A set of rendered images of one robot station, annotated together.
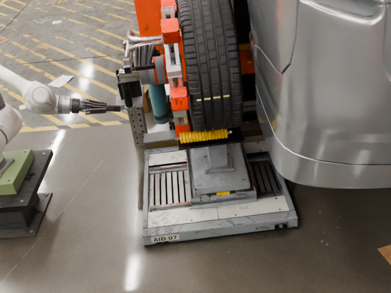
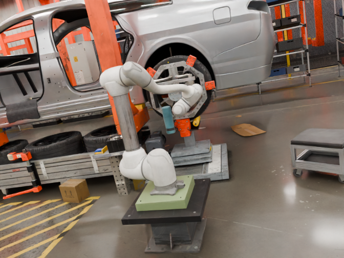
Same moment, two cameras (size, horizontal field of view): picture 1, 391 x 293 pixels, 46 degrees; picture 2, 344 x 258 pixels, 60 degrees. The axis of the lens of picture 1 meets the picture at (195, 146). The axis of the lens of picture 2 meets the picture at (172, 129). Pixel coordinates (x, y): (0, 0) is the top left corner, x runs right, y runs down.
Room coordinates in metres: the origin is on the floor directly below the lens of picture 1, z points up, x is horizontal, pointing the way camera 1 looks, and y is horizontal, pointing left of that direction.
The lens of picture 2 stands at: (1.60, 2.91, 1.21)
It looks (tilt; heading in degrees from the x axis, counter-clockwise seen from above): 14 degrees down; 282
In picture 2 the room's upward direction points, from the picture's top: 12 degrees counter-clockwise
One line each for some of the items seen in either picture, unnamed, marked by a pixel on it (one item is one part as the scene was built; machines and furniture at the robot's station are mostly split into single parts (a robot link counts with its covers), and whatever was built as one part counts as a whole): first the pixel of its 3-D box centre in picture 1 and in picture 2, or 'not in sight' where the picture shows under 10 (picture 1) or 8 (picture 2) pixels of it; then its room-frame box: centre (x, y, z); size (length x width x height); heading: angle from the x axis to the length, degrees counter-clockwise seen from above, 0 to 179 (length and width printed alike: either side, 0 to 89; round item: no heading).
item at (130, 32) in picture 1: (145, 28); (161, 76); (2.18, 0.18, 1.03); 0.19 x 0.18 x 0.11; 90
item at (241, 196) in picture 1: (218, 171); (189, 154); (2.12, -0.12, 0.13); 0.50 x 0.36 x 0.10; 0
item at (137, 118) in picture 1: (137, 117); (120, 173); (2.73, 0.38, 0.21); 0.10 x 0.10 x 0.42; 0
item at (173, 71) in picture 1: (175, 67); (177, 91); (2.08, 0.05, 0.85); 0.54 x 0.07 x 0.54; 0
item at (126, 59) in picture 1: (144, 44); (182, 71); (1.98, 0.17, 1.03); 0.19 x 0.18 x 0.11; 90
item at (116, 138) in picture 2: (128, 82); (119, 143); (2.66, 0.38, 0.51); 0.20 x 0.14 x 0.13; 9
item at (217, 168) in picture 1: (217, 149); (189, 137); (2.08, -0.12, 0.32); 0.40 x 0.30 x 0.28; 0
